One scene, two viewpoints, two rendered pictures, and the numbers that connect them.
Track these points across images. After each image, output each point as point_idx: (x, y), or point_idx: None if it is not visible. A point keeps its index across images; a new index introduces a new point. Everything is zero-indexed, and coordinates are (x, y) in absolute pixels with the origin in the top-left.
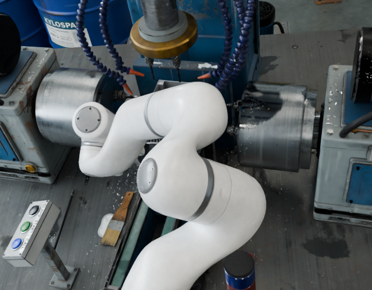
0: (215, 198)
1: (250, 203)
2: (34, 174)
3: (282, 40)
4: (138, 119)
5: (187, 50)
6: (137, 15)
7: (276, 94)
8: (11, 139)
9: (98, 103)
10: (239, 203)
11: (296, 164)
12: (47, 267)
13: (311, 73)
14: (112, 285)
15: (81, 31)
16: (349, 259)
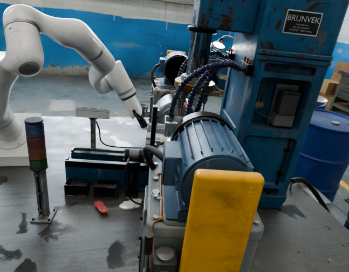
0: (7, 27)
1: (12, 46)
2: None
3: (328, 219)
4: None
5: (203, 108)
6: (224, 95)
7: None
8: (151, 108)
9: (118, 61)
10: (9, 40)
11: None
12: (98, 148)
13: (301, 240)
14: (75, 150)
15: (181, 68)
16: (105, 269)
